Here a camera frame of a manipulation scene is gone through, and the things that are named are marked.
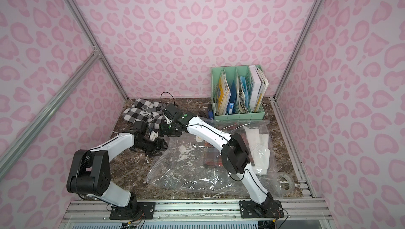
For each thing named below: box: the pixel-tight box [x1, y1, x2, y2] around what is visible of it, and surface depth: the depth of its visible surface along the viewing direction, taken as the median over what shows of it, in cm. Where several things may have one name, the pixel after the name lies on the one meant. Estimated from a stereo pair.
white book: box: [248, 64, 269, 113], surface depth 99 cm
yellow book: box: [216, 70, 232, 116], surface depth 97 cm
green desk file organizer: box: [210, 64, 266, 121], surface depth 102 cm
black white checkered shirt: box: [122, 98, 167, 130], surface depth 112 cm
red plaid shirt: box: [203, 141, 224, 168], surface depth 90 cm
